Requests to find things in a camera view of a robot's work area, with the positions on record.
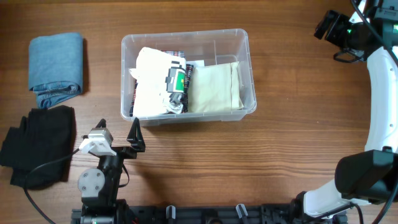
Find cream cloth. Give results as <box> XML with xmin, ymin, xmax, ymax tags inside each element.
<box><xmin>188</xmin><ymin>62</ymin><xmax>243</xmax><ymax>113</ymax></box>

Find clear plastic storage bin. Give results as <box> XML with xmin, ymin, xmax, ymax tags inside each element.
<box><xmin>120</xmin><ymin>29</ymin><xmax>257</xmax><ymax>126</ymax></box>

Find black garment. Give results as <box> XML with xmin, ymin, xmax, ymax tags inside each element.
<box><xmin>1</xmin><ymin>106</ymin><xmax>75</xmax><ymax>189</ymax></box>

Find black left camera cable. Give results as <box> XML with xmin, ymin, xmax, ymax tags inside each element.
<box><xmin>23</xmin><ymin>147</ymin><xmax>80</xmax><ymax>224</ymax></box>

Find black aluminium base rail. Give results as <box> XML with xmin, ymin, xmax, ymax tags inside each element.
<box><xmin>70</xmin><ymin>203</ymin><xmax>348</xmax><ymax>224</ymax></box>

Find black camera cable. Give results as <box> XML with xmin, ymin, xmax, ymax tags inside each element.
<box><xmin>349</xmin><ymin>0</ymin><xmax>398</xmax><ymax>68</ymax></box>
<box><xmin>23</xmin><ymin>147</ymin><xmax>80</xmax><ymax>224</ymax></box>

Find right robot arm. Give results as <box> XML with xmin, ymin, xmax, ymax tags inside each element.
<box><xmin>283</xmin><ymin>1</ymin><xmax>397</xmax><ymax>223</ymax></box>

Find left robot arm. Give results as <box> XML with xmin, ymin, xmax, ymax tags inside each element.
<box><xmin>78</xmin><ymin>118</ymin><xmax>146</xmax><ymax>210</ymax></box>

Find white printed t-shirt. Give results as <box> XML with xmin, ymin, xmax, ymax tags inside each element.
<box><xmin>129</xmin><ymin>46</ymin><xmax>187</xmax><ymax>118</ymax></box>

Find blue jeans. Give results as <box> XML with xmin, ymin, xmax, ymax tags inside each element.
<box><xmin>28</xmin><ymin>32</ymin><xmax>83</xmax><ymax>109</ymax></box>

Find plaid flannel shirt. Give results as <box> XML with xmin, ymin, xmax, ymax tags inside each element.
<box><xmin>129</xmin><ymin>49</ymin><xmax>195</xmax><ymax>118</ymax></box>

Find black right camera cable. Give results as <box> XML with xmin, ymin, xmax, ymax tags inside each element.
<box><xmin>349</xmin><ymin>0</ymin><xmax>398</xmax><ymax>68</ymax></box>

